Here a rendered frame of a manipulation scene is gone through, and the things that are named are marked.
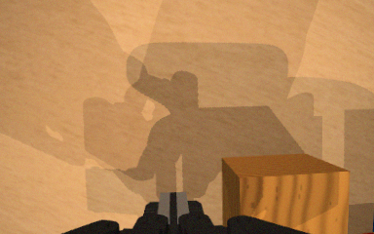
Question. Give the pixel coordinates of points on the orange wooden cube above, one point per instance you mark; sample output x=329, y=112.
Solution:
x=294, y=190

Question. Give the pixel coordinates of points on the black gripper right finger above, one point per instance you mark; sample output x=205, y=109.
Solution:
x=187, y=222

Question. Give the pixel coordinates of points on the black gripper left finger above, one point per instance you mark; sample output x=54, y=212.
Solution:
x=155, y=220

